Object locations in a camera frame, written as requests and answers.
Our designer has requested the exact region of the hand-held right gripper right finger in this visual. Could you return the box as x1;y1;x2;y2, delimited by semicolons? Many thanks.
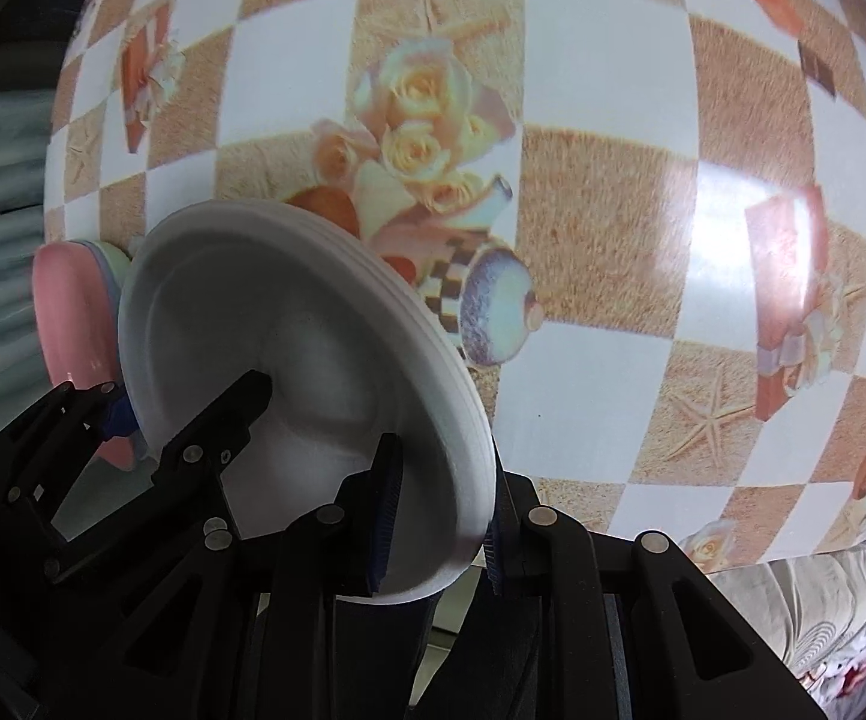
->
482;457;828;720

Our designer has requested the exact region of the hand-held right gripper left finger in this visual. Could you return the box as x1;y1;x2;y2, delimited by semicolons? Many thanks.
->
199;433;405;720

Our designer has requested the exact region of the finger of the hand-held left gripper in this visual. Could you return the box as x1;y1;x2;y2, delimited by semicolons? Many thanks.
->
43;370;273;586
0;381;138;563

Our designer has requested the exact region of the pink plate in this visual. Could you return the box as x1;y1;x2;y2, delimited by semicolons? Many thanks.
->
32;240;138;472

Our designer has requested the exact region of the pale green plate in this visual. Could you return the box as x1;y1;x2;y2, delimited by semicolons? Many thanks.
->
88;240;136;287

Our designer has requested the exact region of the white patterned quilt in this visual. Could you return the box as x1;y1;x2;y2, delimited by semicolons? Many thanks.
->
703;529;866;702

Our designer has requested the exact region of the checkered printed tablecloth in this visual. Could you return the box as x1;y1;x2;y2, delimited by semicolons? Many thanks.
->
43;0;866;565

